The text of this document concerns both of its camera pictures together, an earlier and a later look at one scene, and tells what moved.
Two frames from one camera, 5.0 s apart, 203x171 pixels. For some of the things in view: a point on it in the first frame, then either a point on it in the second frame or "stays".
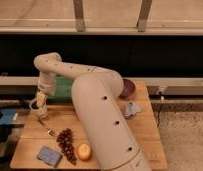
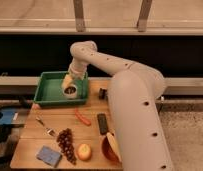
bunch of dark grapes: x=65 y=140 stays
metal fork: x=49 y=131 stays
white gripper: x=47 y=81 → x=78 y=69
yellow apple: x=84 y=151 stays
